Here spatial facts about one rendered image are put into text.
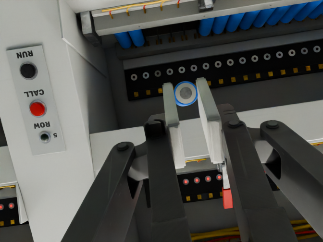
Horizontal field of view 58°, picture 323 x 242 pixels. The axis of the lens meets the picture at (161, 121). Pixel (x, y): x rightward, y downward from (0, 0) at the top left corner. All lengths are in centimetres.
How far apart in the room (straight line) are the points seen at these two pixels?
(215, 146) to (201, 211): 45
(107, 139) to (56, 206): 10
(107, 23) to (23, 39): 10
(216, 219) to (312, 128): 31
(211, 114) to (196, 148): 19
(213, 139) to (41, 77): 24
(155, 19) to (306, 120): 21
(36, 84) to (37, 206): 15
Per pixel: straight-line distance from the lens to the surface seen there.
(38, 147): 37
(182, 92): 22
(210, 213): 61
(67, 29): 35
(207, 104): 18
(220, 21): 43
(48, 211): 40
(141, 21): 38
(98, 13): 39
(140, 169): 15
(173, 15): 38
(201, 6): 36
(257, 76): 51
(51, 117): 36
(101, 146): 36
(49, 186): 39
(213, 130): 16
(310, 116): 38
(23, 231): 69
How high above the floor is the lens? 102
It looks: 12 degrees up
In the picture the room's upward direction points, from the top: 171 degrees clockwise
